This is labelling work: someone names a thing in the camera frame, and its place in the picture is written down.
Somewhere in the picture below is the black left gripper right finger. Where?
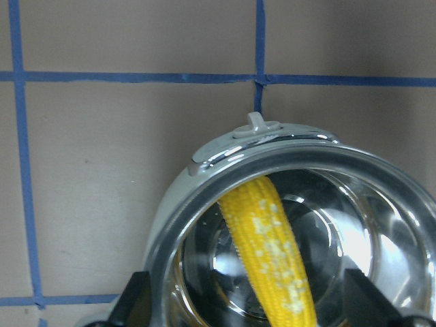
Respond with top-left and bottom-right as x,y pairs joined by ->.
343,269 -> 435,326

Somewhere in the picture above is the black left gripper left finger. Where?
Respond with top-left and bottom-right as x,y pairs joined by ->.
108,271 -> 152,327

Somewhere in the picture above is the yellow corn cob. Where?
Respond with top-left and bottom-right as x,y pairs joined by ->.
218,176 -> 317,326

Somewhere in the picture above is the pale green electric pot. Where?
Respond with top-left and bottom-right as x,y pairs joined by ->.
144,114 -> 435,326

